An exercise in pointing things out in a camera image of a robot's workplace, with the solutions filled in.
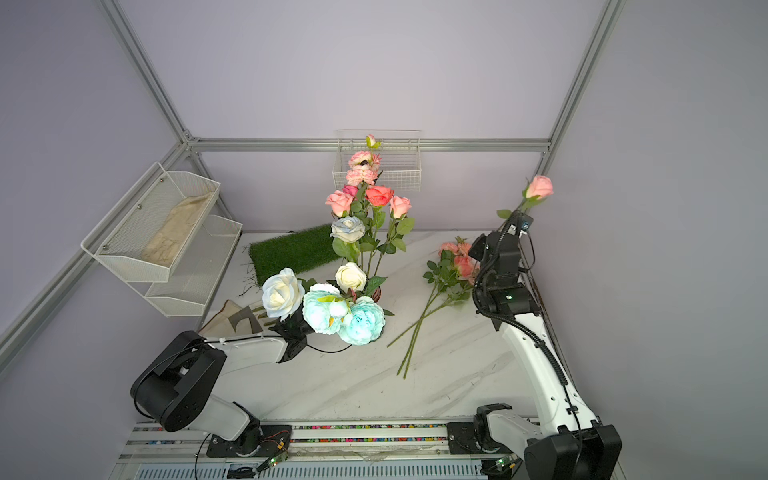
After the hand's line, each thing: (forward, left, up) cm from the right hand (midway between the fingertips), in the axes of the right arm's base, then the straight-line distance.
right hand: (492, 238), depth 74 cm
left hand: (-7, +33, -19) cm, 39 cm away
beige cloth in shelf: (+4, +85, -2) cm, 85 cm away
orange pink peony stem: (+14, +2, -30) cm, 33 cm away
